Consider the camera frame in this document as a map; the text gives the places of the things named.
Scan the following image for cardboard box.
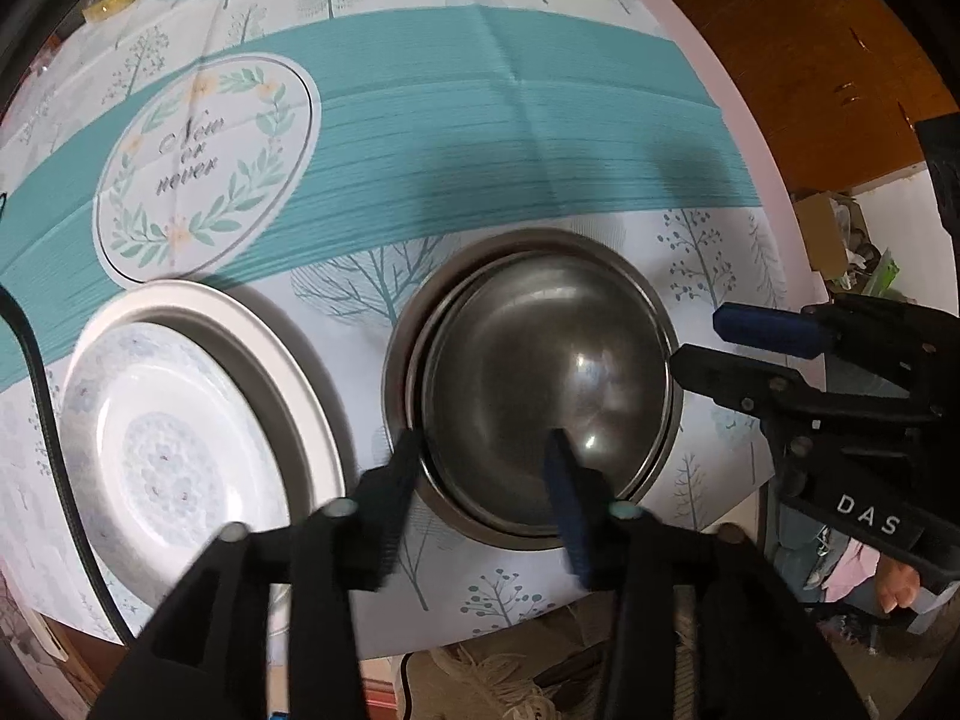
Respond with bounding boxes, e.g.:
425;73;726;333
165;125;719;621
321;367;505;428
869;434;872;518
791;191;852;290

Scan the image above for white patterned plate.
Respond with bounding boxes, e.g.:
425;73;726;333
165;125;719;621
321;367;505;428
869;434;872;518
71;279;347;635

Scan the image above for green packet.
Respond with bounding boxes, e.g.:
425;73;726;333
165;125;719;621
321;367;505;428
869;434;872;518
862;247;901;297

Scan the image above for beige fringed rug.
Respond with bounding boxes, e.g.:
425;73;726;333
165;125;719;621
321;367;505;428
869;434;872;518
409;600;758;720

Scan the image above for person's right hand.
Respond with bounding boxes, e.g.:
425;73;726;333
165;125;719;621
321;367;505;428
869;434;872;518
874;556;926;614

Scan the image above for large steel bowl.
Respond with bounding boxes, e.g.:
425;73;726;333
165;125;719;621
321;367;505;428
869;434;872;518
381;229;685;550

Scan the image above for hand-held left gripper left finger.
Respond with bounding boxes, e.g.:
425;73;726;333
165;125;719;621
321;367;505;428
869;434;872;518
90;427;422;720

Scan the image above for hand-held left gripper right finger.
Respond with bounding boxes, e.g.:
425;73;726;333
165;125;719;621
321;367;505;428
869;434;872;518
544;427;871;720

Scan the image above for black cable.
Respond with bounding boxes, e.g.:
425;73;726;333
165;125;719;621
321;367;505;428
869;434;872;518
0;285;132;642

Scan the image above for tree print tablecloth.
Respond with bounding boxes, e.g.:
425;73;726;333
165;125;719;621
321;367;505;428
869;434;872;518
0;0;796;650

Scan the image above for pink clothing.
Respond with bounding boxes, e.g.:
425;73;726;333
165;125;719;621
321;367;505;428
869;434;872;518
825;540;886;612

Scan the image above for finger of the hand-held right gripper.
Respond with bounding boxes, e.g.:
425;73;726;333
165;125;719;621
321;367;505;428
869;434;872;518
671;343;938;452
712;292;950;418

